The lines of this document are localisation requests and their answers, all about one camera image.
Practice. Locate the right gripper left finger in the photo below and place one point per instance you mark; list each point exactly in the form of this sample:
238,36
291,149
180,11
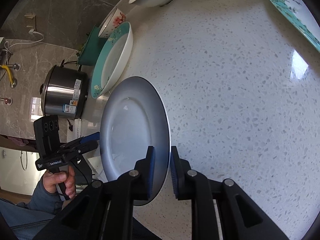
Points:
145,167

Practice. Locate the teal basin with greens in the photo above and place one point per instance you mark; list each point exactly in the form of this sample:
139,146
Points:
90,51

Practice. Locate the left forearm grey sleeve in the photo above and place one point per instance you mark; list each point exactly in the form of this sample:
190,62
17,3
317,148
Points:
27,219

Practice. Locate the teal floral deep plate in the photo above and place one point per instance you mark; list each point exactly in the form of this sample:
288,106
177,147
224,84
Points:
112,60

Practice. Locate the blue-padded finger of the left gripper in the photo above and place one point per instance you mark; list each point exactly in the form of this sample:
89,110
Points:
95,136
87,147

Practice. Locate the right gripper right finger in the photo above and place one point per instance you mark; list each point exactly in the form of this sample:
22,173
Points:
179,168

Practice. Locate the stainless steel rice cooker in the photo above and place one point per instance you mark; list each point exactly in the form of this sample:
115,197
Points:
64,92

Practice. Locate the grey-white gradient plate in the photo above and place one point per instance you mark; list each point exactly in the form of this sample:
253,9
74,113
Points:
134,118

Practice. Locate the yellow gas pipe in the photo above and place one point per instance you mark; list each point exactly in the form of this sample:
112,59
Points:
12,79

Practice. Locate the red floral small bowl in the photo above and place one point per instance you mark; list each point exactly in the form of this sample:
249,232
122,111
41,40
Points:
112,21

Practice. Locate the person's left hand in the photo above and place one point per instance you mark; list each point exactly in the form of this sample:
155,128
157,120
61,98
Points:
68,178

